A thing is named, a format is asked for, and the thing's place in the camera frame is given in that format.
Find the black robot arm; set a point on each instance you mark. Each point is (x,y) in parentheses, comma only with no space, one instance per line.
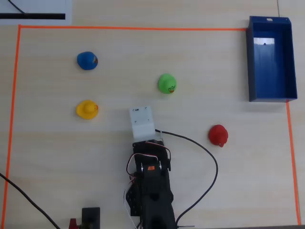
(156,190)

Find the blue rubber duck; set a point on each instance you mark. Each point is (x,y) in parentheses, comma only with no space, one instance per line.
(85,60)

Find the orange tape border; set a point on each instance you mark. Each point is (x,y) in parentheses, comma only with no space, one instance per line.
(119,28)

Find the black stand base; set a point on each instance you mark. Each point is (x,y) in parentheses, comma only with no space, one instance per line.
(90,215)

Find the white paper with black bar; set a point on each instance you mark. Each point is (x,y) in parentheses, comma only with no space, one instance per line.
(43,7)

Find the green rubber duck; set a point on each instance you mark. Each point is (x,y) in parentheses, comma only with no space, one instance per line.
(166,82)

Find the blue plastic box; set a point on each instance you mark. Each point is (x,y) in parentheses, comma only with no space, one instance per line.
(269,69)

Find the red clamp knob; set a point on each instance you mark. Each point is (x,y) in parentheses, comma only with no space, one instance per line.
(72,224)

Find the white camera box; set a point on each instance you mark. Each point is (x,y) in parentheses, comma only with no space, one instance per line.
(141,121)

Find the red rubber duck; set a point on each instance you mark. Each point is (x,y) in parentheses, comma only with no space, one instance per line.
(218,134)

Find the yellow rubber duck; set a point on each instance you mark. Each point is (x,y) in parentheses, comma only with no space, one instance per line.
(85,109)

